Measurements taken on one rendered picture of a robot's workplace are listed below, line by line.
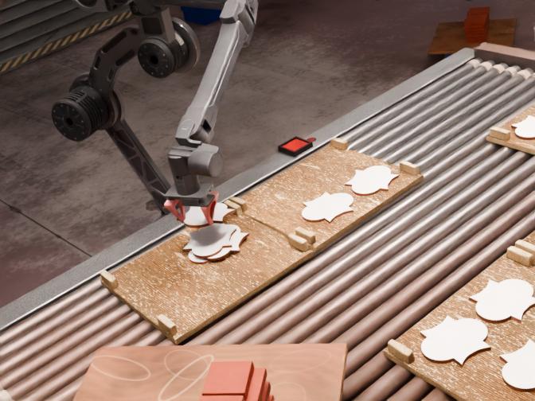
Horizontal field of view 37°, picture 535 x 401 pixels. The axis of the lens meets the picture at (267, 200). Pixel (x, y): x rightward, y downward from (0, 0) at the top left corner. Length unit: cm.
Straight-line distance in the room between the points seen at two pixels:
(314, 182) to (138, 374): 88
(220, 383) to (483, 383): 55
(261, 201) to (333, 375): 83
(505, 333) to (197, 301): 69
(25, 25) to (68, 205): 271
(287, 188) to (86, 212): 227
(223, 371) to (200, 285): 68
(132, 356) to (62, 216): 282
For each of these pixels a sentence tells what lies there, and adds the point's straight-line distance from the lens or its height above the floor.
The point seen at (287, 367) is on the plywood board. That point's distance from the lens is 148.
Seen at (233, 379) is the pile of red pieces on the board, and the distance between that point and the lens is 123.
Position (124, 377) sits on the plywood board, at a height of 104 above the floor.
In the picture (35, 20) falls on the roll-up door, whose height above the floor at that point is 30.
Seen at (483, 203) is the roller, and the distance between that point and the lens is 209.
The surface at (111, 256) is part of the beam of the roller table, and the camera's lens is 215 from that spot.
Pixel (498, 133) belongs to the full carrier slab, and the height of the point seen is 95.
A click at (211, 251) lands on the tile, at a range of 196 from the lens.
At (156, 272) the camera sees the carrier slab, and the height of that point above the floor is 94.
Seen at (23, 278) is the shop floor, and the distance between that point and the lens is 398.
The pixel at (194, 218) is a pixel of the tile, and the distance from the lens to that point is 197.
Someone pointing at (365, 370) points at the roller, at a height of 92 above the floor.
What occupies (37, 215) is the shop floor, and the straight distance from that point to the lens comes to 447.
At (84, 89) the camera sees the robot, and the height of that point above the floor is 97.
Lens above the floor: 204
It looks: 31 degrees down
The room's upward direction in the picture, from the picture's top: 12 degrees counter-clockwise
